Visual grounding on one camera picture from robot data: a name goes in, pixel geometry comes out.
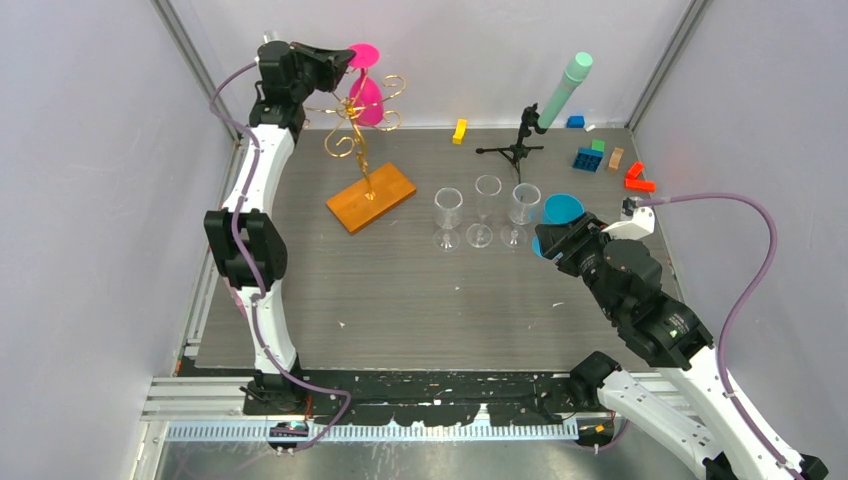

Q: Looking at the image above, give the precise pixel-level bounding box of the small blue block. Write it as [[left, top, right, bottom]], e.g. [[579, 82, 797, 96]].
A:
[[566, 115, 586, 129]]

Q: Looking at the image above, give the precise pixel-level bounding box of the mint green microphone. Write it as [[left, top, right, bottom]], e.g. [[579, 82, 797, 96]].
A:
[[537, 52, 594, 131]]

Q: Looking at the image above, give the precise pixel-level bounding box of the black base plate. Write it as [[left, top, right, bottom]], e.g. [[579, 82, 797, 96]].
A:
[[240, 370, 616, 427]]

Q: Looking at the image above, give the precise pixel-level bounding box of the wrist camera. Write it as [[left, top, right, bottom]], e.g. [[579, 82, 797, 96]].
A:
[[602, 196, 656, 240], [263, 30, 280, 44]]

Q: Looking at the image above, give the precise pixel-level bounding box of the blue lego brick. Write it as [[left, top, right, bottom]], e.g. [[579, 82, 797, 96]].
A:
[[572, 147, 604, 173]]

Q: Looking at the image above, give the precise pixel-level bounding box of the yellow block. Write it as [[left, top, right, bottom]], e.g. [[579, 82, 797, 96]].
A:
[[452, 118, 467, 145]]

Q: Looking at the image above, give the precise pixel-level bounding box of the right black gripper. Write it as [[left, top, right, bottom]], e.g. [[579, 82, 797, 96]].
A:
[[532, 209, 620, 318]]

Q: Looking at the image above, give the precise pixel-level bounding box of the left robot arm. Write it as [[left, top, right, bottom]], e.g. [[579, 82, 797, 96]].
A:
[[203, 40, 355, 414]]

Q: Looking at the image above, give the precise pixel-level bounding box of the clear flute wine glass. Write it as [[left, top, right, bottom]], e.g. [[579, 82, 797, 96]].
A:
[[466, 174, 502, 249]]

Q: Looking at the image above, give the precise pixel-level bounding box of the pink wine glass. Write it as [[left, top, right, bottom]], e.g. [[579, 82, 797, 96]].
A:
[[348, 43, 384, 127]]

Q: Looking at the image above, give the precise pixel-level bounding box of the red L-shaped block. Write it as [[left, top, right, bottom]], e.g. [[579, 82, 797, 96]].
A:
[[624, 162, 656, 193]]

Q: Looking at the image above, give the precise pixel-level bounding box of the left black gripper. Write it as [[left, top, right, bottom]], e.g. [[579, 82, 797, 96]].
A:
[[290, 42, 355, 103]]

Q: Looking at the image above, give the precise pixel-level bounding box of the tan wooden block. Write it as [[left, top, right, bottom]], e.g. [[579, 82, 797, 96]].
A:
[[607, 147, 624, 172]]

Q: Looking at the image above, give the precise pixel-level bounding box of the gold wire wine glass rack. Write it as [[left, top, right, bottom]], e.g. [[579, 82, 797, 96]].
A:
[[307, 67, 417, 235]]

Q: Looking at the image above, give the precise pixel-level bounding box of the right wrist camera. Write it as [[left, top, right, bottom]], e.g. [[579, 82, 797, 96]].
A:
[[602, 196, 656, 240]]

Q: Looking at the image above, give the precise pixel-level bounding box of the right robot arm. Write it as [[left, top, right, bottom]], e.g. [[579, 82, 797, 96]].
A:
[[535, 207, 829, 479]]

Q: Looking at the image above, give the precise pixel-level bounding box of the clear round wine glass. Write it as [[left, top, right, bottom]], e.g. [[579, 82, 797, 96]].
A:
[[500, 183, 542, 249]]

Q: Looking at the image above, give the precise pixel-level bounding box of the blue wine glass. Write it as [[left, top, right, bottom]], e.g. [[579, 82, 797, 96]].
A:
[[539, 193, 585, 226]]

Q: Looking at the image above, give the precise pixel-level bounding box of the black tripod microphone stand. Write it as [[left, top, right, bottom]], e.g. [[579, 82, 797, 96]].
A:
[[475, 103, 547, 184]]

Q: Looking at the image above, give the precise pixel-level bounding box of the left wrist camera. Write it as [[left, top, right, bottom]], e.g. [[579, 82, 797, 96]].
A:
[[263, 30, 280, 44]]

